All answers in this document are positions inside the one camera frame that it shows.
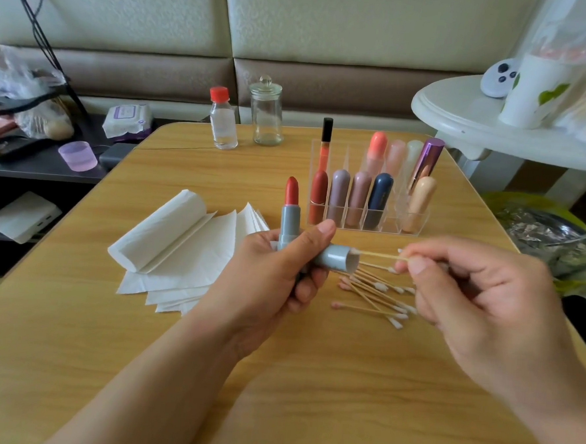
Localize person's left hand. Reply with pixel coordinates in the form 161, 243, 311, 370
184, 210, 339, 366

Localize person's right hand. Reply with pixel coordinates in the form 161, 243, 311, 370
385, 232, 586, 427

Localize stack of white tissues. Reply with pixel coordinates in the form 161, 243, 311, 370
103, 183, 273, 321

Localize red lipstick grey-blue tube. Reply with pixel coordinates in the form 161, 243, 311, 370
278, 175, 306, 253

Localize grey-blue lipstick cap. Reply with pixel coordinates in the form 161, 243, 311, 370
316, 243, 362, 276

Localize white tissue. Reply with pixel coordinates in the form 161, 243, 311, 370
106, 183, 209, 277

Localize red lipstick mauve tube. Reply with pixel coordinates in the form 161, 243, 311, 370
326, 168, 352, 229

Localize red lipstick dusty pink tube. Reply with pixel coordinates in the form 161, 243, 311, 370
345, 169, 373, 231

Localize clear acrylic lipstick organizer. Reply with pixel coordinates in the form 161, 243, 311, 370
315, 117, 448, 236

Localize red lipstick navy tube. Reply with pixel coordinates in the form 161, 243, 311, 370
364, 171, 395, 233

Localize person's left forearm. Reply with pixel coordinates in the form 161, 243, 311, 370
46, 314, 229, 444

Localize person's right forearm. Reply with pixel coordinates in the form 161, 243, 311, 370
522, 377, 586, 444

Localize yellow-green bin with bag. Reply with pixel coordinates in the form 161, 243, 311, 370
477, 190, 586, 298

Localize clear bottle red cap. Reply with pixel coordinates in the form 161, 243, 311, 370
206, 86, 243, 152

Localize glass jar with lid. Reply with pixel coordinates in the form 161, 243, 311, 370
246, 74, 287, 147

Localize white round side table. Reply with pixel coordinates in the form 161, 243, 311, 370
408, 70, 586, 174

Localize wet wipes pack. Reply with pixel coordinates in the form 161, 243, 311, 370
102, 103, 154, 143

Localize small purple plastic cup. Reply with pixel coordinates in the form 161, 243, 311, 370
56, 140, 100, 174

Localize white mug green leaf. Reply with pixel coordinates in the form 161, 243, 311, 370
498, 42, 586, 134

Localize white panda figure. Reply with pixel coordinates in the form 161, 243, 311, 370
480, 55, 522, 100

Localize white power bank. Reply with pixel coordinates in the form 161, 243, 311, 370
0, 190, 64, 247

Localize black low shelf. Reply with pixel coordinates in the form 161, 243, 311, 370
0, 110, 196, 288

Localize beige padded backrest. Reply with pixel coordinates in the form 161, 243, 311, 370
0, 0, 546, 141

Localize crumpled clear plastic bag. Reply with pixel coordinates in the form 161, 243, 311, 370
0, 33, 82, 143

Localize black cables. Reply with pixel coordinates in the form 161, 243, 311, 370
0, 0, 85, 108

